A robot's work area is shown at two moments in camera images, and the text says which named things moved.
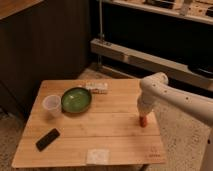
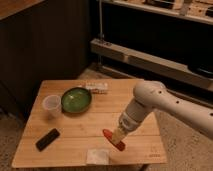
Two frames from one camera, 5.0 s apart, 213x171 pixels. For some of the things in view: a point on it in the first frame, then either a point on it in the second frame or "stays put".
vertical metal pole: (101, 34) stays put
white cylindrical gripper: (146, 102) → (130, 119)
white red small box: (98, 87) stays put
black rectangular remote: (47, 139) stays put
